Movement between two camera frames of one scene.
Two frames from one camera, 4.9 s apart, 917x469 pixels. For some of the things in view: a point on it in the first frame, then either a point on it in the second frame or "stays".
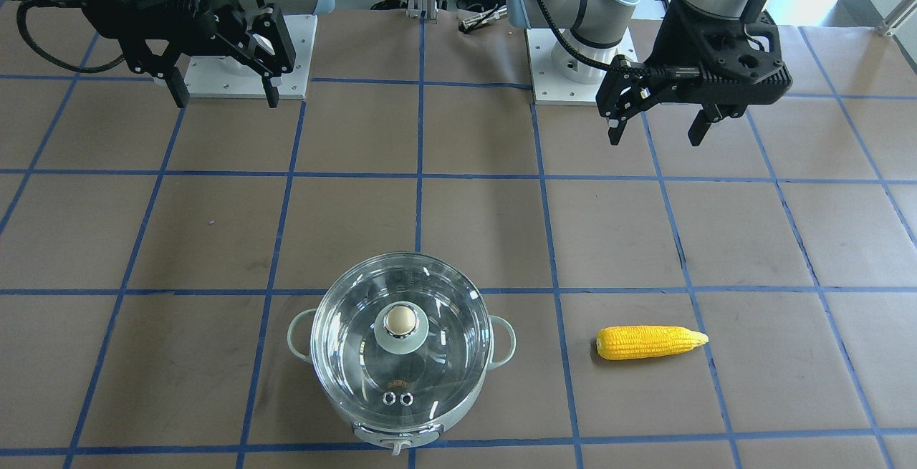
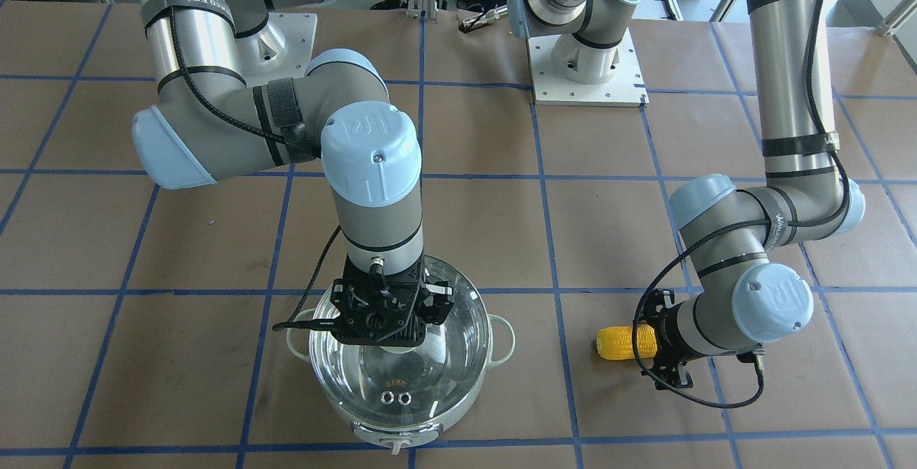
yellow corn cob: (630, 342) stays
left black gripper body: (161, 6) → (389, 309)
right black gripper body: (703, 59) → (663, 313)
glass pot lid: (400, 338) stays
